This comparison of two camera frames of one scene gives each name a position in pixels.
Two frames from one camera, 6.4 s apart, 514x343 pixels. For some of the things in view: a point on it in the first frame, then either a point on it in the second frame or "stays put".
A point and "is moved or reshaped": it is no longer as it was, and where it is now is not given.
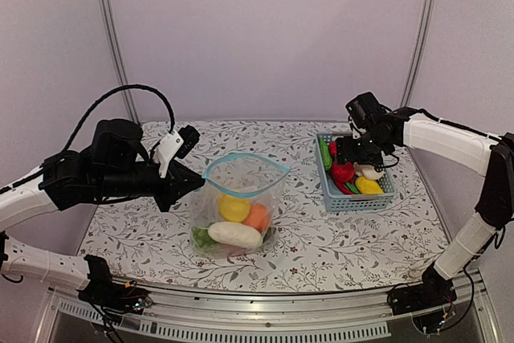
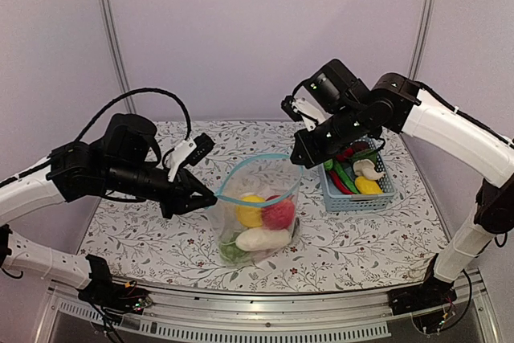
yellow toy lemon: [234, 209] -> [250, 216]
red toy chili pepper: [343, 188] stays put
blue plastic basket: [335, 199] stays put
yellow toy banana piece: [369, 186] stays put
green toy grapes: [203, 241] -> [231, 253]
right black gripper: [345, 154] -> [312, 156]
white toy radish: [235, 234] -> [260, 238]
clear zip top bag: [234, 206] is moved or reshaped
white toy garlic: [367, 171] stays put
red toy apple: [342, 173] -> [279, 217]
